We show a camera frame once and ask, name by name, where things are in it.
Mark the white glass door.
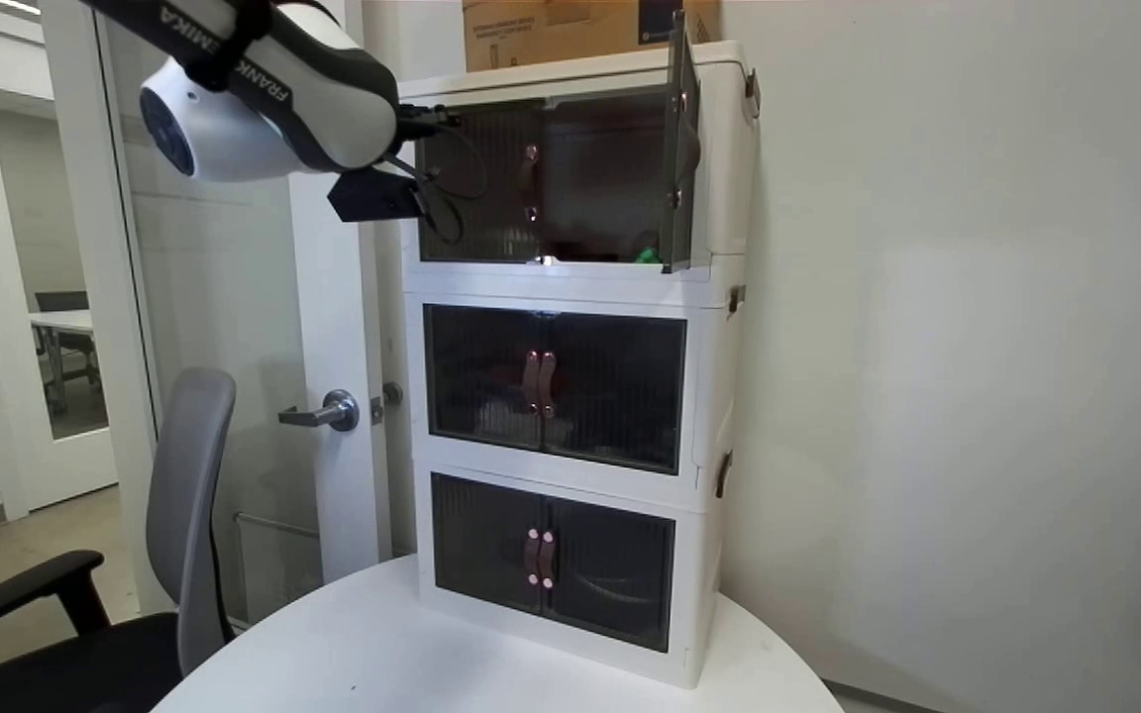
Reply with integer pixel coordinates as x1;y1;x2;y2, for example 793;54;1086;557
43;0;391;622

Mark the black office chair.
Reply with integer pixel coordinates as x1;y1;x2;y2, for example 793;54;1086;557
0;365;242;713

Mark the tinted door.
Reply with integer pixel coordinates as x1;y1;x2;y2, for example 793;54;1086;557
416;101;542;262
663;15;702;270

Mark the silver door lever handle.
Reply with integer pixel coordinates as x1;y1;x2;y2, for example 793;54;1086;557
283;388;360;431

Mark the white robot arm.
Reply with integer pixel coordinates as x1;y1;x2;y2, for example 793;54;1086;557
84;0;420;223

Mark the white three-tier cabinet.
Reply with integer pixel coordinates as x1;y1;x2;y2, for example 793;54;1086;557
402;45;760;685

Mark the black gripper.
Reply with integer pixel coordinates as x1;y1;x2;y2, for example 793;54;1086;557
327;101;432;227

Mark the distant white table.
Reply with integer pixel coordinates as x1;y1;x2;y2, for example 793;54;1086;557
30;289;105;416

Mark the cardboard box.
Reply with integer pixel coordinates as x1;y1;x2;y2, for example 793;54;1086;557
464;0;723;72

